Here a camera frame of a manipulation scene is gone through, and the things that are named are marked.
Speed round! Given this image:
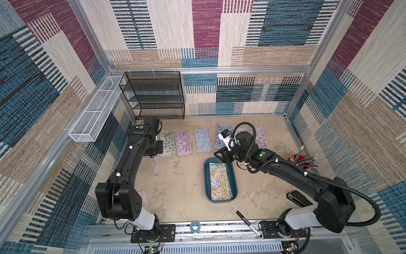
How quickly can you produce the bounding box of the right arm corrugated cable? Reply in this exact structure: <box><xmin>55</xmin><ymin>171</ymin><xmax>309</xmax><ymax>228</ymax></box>
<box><xmin>230</xmin><ymin>122</ymin><xmax>382</xmax><ymax>254</ymax></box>

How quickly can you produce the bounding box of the white wire mesh basket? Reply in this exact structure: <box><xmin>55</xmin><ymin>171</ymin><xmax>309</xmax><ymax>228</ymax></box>
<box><xmin>69</xmin><ymin>76</ymin><xmax>122</xmax><ymax>142</ymax></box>

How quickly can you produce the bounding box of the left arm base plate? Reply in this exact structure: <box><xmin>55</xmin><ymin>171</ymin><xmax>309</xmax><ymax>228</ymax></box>
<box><xmin>130</xmin><ymin>224</ymin><xmax>176</xmax><ymax>244</ymax></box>

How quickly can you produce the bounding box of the light blue sticker sheet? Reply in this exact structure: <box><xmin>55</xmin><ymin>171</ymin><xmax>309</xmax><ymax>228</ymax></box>
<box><xmin>195</xmin><ymin>128</ymin><xmax>211</xmax><ymax>153</ymax></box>

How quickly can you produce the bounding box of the black wire mesh shelf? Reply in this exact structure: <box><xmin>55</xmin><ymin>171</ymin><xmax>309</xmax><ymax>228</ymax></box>
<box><xmin>120</xmin><ymin>71</ymin><xmax>186</xmax><ymax>120</ymax></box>

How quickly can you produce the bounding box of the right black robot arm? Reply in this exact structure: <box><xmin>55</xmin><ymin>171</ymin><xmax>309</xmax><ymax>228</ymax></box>
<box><xmin>215</xmin><ymin>130</ymin><xmax>355</xmax><ymax>237</ymax></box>

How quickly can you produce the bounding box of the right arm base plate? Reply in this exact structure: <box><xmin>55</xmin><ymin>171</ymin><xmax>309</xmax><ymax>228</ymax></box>
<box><xmin>258</xmin><ymin>220</ymin><xmax>308</xmax><ymax>239</ymax></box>

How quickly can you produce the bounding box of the black stapler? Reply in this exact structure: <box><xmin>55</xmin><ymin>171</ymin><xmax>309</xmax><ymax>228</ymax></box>
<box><xmin>286</xmin><ymin>190</ymin><xmax>313</xmax><ymax>207</ymax></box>

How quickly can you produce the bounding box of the red pencil cup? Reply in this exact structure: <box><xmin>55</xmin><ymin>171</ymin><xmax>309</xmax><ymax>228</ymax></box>
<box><xmin>288</xmin><ymin>146</ymin><xmax>318</xmax><ymax>171</ymax></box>

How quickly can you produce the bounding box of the white cable duct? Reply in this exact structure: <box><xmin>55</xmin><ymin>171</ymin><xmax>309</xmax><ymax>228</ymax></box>
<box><xmin>91</xmin><ymin>241</ymin><xmax>283</xmax><ymax>254</ymax></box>

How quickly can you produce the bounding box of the penguin sticker sheet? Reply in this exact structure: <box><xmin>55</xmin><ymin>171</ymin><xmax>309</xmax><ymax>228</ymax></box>
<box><xmin>215</xmin><ymin>123</ymin><xmax>231</xmax><ymax>150</ymax></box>

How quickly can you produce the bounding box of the blue tape roll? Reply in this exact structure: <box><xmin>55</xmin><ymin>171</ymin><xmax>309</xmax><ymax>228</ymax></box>
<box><xmin>189</xmin><ymin>220</ymin><xmax>201</xmax><ymax>233</ymax></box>

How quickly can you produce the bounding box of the green sticker sheet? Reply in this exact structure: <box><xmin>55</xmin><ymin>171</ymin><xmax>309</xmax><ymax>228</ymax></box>
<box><xmin>160</xmin><ymin>132</ymin><xmax>176</xmax><ymax>157</ymax></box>

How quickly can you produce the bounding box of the pink purple sticker sheet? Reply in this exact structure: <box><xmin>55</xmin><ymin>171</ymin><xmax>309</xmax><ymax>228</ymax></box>
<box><xmin>174</xmin><ymin>131</ymin><xmax>192</xmax><ymax>157</ymax></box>

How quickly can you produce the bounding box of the pink pastel sticker sheet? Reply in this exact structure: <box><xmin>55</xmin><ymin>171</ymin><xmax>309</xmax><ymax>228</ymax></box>
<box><xmin>153</xmin><ymin>155</ymin><xmax>160</xmax><ymax>177</ymax></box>

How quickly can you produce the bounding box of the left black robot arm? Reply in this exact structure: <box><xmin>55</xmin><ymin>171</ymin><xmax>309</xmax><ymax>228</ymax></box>
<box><xmin>95</xmin><ymin>117</ymin><xmax>163</xmax><ymax>241</ymax></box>

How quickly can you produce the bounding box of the pink calculator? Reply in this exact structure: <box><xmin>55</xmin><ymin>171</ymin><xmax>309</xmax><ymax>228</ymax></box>
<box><xmin>138</xmin><ymin>190</ymin><xmax>147</xmax><ymax>205</ymax></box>

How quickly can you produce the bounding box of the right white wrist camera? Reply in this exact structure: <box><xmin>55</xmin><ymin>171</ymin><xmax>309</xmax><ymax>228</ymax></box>
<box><xmin>219</xmin><ymin>129</ymin><xmax>235</xmax><ymax>151</ymax></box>

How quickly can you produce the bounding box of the lilac character sticker sheet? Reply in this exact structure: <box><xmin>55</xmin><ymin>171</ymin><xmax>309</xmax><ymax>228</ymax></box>
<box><xmin>255</xmin><ymin>127</ymin><xmax>268</xmax><ymax>149</ymax></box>

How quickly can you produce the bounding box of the black marker pen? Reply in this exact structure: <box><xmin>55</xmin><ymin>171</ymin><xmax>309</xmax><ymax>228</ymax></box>
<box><xmin>236</xmin><ymin>211</ymin><xmax>263</xmax><ymax>238</ymax></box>

